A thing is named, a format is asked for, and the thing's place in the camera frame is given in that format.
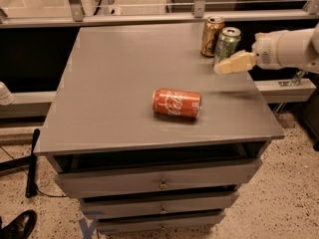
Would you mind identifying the green soda can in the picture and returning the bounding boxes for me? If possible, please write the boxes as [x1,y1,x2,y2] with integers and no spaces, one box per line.
[213,27,241,65]

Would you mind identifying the grey drawer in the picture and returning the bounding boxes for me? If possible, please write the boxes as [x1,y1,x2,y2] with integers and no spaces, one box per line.
[55,158,262,198]
[97,210,225,234]
[81,191,239,219]

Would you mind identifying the bottom grey drawer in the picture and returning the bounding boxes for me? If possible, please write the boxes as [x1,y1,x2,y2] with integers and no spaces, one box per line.
[97,210,225,234]

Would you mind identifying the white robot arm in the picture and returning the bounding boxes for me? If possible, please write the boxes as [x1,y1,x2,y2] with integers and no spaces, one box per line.
[213,25,319,75]

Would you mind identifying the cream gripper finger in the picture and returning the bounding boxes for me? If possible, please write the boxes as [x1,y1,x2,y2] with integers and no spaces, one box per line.
[213,50,256,75]

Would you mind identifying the black stick on floor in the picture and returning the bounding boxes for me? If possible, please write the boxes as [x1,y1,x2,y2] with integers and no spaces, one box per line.
[25,128,40,198]

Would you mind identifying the red cola can lying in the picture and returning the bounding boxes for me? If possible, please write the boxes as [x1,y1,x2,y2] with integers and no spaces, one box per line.
[153,89,201,120]

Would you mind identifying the middle grey drawer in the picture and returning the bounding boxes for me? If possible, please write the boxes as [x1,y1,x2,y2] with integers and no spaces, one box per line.
[81,191,239,219]

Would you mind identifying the black leather shoe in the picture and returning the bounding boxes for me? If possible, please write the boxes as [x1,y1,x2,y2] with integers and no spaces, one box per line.
[0,210,37,239]

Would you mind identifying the grey drawer cabinet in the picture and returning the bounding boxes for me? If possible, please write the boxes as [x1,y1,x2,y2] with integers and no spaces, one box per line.
[34,21,286,235]

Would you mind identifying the metal railing frame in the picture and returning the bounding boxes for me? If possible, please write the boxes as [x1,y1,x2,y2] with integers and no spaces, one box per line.
[0,0,318,28]

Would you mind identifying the gold orange soda can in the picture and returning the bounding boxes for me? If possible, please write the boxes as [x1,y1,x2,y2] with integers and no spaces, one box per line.
[200,17,225,57]

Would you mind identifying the white cylinder at left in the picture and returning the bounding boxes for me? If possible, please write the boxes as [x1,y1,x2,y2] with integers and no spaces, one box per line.
[0,82,14,106]

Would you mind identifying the top grey drawer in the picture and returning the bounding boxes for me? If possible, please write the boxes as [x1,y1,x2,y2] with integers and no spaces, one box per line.
[55,158,262,198]

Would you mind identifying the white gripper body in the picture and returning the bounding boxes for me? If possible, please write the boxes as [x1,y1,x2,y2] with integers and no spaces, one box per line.
[252,31,283,70]

